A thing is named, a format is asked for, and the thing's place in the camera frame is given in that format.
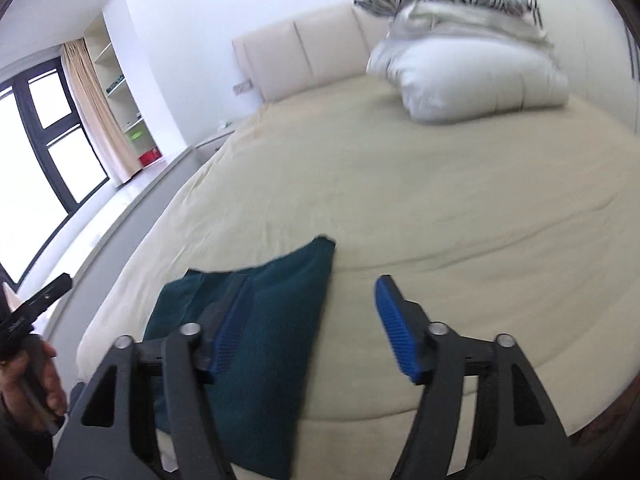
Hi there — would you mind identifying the grey window ledge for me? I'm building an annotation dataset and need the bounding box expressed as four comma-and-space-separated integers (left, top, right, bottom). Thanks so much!
15, 145, 202, 361

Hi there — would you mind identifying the window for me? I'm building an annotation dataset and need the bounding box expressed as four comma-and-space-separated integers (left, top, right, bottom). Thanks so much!
0, 57, 111, 288

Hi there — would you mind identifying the bed with beige sheet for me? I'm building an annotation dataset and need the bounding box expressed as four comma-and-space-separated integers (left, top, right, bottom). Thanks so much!
75, 77, 640, 480

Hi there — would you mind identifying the dark green sweater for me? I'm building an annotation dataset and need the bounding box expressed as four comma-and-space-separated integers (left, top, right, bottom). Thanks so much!
142, 234, 337, 480

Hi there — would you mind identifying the person's left hand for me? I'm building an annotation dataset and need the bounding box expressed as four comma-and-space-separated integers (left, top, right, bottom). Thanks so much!
0, 339, 68, 433

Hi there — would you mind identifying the beige curtain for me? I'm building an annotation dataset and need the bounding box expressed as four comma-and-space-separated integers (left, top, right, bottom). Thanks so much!
60, 39, 144, 187

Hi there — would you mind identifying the white folded duvet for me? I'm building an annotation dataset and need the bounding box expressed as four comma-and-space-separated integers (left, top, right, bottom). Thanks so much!
366, 0, 571, 125

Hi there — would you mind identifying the white wall shelf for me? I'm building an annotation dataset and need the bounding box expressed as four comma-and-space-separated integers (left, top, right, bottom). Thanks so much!
82, 12, 167, 171

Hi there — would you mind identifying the white wardrobe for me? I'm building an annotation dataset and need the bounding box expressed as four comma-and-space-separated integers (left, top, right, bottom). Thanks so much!
485, 0, 640, 128

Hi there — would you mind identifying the white nightstand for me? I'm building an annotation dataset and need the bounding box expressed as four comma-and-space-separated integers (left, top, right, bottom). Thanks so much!
194, 127, 237, 163

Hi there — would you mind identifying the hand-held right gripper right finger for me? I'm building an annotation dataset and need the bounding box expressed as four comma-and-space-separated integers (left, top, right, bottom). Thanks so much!
375, 275, 571, 480

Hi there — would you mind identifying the cream padded headboard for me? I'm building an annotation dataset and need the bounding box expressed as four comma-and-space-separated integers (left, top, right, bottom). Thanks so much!
231, 1, 397, 106

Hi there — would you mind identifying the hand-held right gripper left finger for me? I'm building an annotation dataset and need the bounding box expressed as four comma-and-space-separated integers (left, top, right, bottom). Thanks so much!
47, 274, 256, 480

